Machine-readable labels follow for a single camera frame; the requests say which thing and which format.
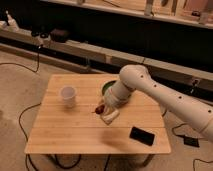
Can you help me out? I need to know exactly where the black floor cable left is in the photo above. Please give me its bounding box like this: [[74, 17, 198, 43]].
[[18, 102, 42, 171]]

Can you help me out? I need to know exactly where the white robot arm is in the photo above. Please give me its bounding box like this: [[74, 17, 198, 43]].
[[104, 65, 213, 143]]

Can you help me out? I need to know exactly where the green plate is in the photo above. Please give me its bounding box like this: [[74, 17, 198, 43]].
[[102, 80, 116, 95]]

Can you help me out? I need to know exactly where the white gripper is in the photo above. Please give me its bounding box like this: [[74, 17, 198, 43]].
[[104, 80, 133, 115]]

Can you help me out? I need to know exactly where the wooden table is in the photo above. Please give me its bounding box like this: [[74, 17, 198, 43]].
[[25, 74, 171, 154]]

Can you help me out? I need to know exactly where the dark round object on ledge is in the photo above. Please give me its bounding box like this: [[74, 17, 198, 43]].
[[50, 29, 69, 43]]

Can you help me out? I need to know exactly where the white sponge block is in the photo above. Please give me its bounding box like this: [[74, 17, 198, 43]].
[[101, 110, 119, 125]]

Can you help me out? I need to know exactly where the black power adapter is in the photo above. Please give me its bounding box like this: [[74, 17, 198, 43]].
[[184, 137, 199, 147]]

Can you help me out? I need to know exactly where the black smartphone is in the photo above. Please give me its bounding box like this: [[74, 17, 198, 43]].
[[130, 127, 155, 146]]

